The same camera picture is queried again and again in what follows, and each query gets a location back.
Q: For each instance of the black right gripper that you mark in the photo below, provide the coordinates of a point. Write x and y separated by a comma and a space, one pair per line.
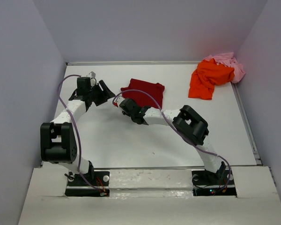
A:
125, 112

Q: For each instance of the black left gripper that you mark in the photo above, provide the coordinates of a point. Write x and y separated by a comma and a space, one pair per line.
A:
103, 98

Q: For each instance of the dark red t shirt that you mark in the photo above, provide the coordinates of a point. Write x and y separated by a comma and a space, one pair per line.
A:
155, 90

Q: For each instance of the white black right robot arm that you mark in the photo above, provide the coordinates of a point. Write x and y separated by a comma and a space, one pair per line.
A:
187, 123

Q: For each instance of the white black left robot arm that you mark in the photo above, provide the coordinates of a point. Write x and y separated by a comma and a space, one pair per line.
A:
60, 141

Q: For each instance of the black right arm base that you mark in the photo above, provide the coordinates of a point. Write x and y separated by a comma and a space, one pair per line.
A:
205, 184

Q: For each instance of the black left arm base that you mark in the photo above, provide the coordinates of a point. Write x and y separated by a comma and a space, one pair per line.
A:
97, 187

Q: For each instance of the orange t shirt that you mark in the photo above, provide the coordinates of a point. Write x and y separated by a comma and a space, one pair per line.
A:
206, 76

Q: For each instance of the white front board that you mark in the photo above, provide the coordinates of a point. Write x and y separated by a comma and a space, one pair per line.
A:
153, 197

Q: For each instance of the pink t shirt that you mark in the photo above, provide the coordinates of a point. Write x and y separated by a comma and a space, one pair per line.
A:
229, 60

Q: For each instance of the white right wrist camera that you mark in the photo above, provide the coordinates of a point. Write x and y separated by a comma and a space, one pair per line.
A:
118, 100

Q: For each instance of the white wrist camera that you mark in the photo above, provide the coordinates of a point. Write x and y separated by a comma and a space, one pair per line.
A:
118, 100
92, 76

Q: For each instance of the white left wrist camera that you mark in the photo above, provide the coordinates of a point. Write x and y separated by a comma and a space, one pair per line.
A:
92, 76

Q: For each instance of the white rail at table edge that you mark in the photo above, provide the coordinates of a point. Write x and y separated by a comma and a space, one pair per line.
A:
105, 63

